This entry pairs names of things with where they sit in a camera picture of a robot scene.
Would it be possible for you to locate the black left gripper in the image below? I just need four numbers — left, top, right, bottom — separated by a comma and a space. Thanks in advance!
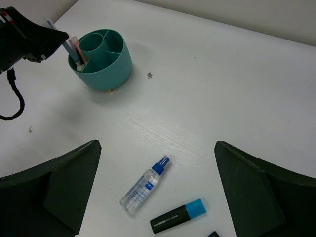
0, 6, 69, 73

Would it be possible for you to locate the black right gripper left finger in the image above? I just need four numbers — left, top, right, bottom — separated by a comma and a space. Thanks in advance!
0, 140, 101, 237

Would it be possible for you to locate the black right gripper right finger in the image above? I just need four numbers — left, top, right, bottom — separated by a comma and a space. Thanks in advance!
214, 141, 316, 237

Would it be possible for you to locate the light blue pen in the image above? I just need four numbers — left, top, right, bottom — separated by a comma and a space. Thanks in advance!
44, 17, 79, 64

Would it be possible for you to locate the green cap black highlighter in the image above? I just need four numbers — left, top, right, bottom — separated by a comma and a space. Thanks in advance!
207, 231, 220, 237

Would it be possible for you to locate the blue cap black highlighter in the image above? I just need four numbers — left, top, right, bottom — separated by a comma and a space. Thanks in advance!
150, 199, 206, 234

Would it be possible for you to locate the teal round desk organizer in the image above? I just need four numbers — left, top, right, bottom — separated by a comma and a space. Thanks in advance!
68, 29, 132, 91

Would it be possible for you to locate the clear blue spray bottle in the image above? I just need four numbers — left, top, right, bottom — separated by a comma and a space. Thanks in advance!
119, 156, 171, 215

